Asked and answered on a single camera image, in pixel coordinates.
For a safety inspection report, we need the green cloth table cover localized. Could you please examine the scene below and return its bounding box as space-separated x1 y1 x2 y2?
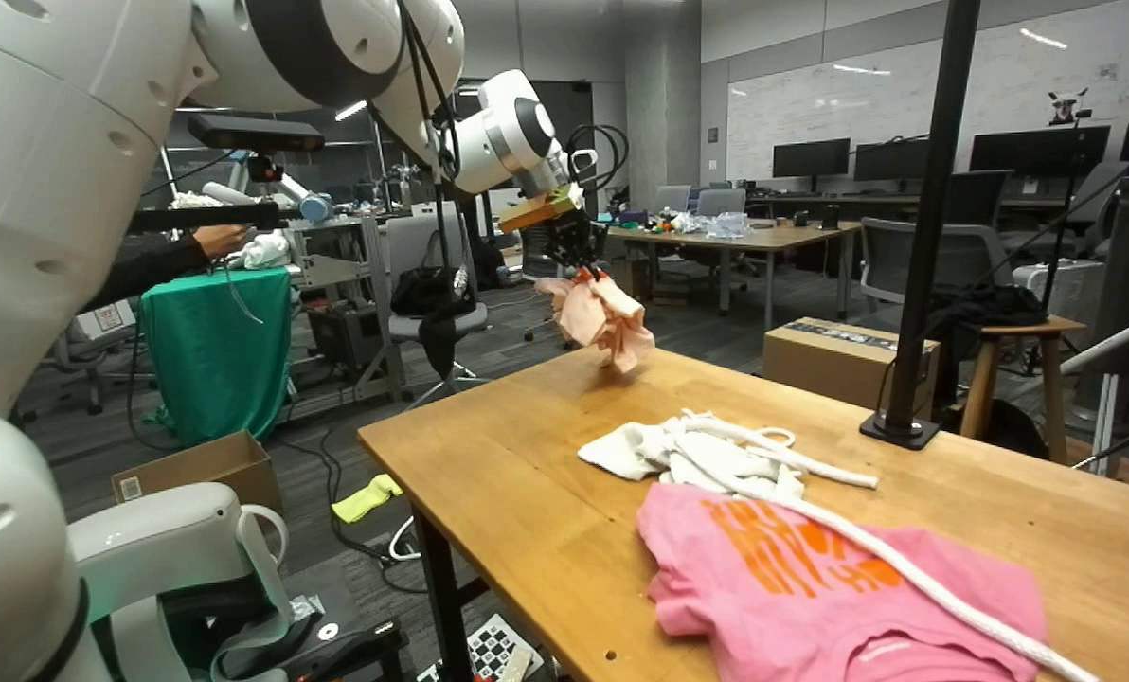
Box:
132 265 300 448

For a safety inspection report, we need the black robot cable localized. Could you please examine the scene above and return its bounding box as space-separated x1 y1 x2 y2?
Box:
396 0 631 257

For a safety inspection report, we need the grey mesh office chair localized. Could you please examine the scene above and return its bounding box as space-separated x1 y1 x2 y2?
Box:
858 216 1012 312

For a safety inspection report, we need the black vertical stand pole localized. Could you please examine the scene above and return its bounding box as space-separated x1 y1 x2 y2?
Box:
855 0 980 455

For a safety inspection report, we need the round wooden stool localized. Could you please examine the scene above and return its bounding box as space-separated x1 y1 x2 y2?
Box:
957 315 1086 448

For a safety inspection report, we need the white paper sign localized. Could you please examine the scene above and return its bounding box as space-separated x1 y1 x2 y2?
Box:
77 299 140 347

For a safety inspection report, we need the bystander bare hand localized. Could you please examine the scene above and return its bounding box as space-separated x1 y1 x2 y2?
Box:
190 219 248 260

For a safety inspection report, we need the pink t-shirt orange print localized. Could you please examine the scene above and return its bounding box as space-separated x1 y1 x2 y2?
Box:
637 481 1058 682

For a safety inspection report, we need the black bag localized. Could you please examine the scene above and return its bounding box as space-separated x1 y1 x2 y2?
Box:
391 265 481 384

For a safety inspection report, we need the silver tripod leg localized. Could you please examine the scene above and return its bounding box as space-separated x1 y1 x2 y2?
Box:
1060 299 1129 479

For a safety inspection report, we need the black jacket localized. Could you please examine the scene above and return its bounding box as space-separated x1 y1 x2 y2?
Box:
919 282 1049 373

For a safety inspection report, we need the bystander black sleeve forearm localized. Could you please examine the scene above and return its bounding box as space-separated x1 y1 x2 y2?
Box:
84 230 216 315

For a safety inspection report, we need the yellow wrist camera box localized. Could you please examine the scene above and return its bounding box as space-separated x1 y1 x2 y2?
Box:
496 183 591 239

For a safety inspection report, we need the white grey towel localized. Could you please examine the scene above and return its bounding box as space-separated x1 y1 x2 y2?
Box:
576 411 812 504

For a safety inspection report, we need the cream shirt orange blue print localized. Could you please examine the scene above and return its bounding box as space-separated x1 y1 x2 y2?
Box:
535 265 660 384

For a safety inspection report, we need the small open cardboard box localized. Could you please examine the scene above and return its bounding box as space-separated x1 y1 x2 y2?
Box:
107 431 288 517

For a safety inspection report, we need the checkerboard calibration sheet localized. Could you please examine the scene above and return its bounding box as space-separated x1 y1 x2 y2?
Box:
461 613 545 682

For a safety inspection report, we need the cardboard box with black tape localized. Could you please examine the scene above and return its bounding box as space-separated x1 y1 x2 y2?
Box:
761 315 943 411

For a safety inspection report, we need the grey swivel chair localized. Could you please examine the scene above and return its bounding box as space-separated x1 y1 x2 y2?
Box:
370 203 493 398

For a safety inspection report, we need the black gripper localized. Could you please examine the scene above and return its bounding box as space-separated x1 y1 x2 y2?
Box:
539 203 611 283

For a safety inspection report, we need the thin white cord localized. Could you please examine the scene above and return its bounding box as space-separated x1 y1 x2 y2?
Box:
712 419 803 462

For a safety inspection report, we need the wall whiteboard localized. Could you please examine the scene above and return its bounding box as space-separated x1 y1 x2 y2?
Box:
722 17 1129 193

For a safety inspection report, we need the yellow green floor object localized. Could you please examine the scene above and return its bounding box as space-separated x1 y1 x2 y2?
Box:
329 469 405 531

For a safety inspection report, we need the white crumpled bag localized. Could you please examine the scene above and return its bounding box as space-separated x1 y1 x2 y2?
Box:
226 226 300 278

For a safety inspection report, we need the wooden office desk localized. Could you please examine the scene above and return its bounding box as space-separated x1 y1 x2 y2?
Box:
600 216 862 335

